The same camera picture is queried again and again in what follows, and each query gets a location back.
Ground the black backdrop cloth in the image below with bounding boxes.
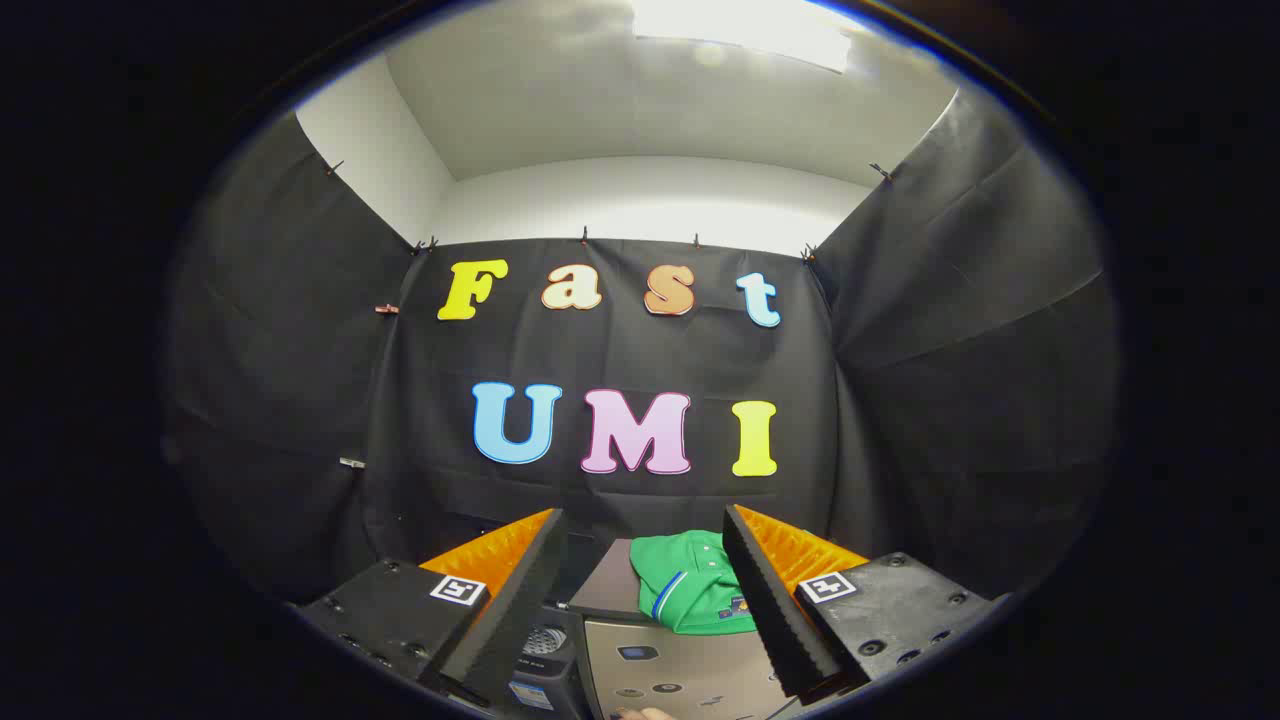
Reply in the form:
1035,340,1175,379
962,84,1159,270
165,88,1119,611

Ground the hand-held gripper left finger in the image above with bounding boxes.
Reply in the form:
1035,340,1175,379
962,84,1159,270
298,508,567,709

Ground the grey appliance with buttons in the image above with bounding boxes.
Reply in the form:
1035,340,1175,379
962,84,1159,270
570,538,801,720

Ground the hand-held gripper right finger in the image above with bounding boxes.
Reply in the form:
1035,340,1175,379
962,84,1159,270
722,504,998,701

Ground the green polo shirt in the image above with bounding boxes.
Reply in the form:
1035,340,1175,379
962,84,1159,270
630,530,761,637

